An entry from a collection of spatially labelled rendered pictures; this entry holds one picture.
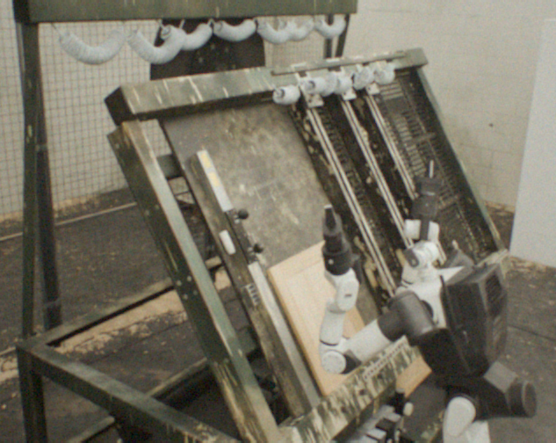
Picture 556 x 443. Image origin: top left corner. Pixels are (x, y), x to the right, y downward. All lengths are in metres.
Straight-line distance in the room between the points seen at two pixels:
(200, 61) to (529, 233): 4.00
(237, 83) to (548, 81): 3.96
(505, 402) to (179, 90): 1.44
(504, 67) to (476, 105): 0.51
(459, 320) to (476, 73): 5.89
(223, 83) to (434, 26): 5.81
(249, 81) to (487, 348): 1.27
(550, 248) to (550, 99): 1.28
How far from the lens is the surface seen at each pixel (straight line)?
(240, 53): 3.36
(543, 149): 6.19
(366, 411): 2.59
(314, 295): 2.53
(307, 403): 2.36
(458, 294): 2.16
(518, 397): 2.30
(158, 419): 2.53
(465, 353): 2.23
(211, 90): 2.42
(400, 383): 3.57
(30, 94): 2.58
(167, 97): 2.26
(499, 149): 7.88
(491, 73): 7.83
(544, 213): 6.29
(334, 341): 2.16
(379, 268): 2.82
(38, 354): 3.00
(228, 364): 2.15
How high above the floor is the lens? 2.24
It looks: 19 degrees down
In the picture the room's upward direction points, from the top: 2 degrees clockwise
